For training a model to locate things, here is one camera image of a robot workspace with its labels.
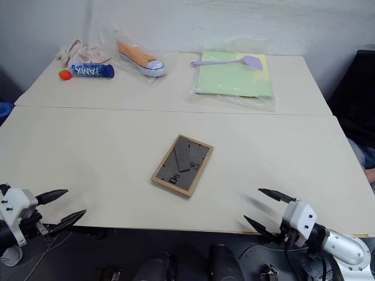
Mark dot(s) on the orange canvas sneaker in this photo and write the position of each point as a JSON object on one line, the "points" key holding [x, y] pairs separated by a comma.
{"points": [[137, 55]]}

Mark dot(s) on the blue printed bottle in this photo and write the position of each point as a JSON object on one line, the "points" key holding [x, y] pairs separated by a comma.
{"points": [[91, 71]]}

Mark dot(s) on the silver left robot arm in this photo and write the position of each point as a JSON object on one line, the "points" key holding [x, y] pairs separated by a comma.
{"points": [[6, 237]]}

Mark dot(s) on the blue round container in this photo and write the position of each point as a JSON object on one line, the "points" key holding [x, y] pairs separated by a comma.
{"points": [[4, 111]]}

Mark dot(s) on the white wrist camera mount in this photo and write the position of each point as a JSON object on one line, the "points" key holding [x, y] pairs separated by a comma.
{"points": [[301, 218], [13, 205]]}

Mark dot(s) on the clear plastic shoe bag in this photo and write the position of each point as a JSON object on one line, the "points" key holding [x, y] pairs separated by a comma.
{"points": [[152, 80]]}

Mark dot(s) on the green paper stack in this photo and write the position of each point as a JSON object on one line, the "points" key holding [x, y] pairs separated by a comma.
{"points": [[228, 80]]}

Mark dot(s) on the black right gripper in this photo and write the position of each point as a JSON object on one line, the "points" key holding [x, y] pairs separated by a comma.
{"points": [[288, 232]]}

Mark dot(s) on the wooden picture frame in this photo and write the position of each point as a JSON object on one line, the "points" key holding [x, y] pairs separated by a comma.
{"points": [[182, 164]]}

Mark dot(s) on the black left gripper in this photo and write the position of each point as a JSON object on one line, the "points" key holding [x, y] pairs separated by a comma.
{"points": [[30, 222]]}

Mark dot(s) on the seated person in jeans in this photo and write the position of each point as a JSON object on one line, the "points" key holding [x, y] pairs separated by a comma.
{"points": [[366, 155]]}

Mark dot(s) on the orange bottle cap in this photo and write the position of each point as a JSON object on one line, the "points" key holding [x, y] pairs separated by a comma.
{"points": [[65, 75]]}

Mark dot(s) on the pink crumpled cloth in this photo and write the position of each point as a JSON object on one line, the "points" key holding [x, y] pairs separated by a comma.
{"points": [[85, 52]]}

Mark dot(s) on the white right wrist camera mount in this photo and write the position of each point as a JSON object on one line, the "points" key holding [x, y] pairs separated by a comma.
{"points": [[301, 218]]}

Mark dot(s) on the clear plastic paper bag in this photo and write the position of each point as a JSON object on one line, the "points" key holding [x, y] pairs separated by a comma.
{"points": [[263, 102]]}

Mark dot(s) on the purple silicone spatula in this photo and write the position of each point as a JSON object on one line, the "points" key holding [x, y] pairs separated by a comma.
{"points": [[252, 62]]}

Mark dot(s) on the black chair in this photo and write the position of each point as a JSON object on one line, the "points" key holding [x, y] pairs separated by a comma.
{"points": [[356, 96]]}

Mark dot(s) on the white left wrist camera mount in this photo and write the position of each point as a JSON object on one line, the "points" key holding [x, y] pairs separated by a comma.
{"points": [[13, 205]]}

